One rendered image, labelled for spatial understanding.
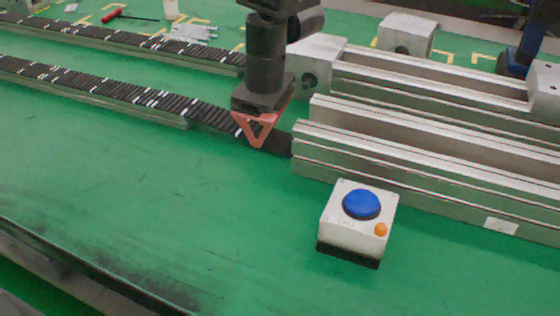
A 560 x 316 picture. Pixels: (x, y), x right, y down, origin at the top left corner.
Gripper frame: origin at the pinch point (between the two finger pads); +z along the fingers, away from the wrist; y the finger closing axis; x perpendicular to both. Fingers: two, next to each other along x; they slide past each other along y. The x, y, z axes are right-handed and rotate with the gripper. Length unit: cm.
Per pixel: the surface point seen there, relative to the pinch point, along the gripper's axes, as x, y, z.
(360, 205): -18.4, -15.1, -6.1
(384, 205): -21.1, -12.7, -4.9
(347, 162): -14.8, -5.8, -3.9
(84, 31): 54, 19, 0
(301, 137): -8.0, -5.7, -5.9
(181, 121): 14.1, -1.7, 0.8
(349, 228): -18.0, -17.7, -4.6
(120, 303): 34, -12, 59
